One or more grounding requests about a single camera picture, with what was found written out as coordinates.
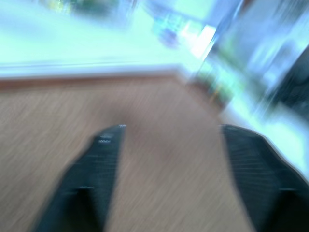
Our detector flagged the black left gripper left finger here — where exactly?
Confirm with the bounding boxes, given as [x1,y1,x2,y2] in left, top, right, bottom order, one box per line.
[33,124,127,232]

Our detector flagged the clear plastic box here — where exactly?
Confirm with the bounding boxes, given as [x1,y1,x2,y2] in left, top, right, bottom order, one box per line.
[185,0,309,109]

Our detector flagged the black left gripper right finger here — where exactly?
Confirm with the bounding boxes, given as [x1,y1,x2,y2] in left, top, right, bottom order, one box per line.
[221,124,309,232]

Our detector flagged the white tray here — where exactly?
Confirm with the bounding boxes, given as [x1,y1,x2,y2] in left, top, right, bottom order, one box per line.
[0,0,206,82]

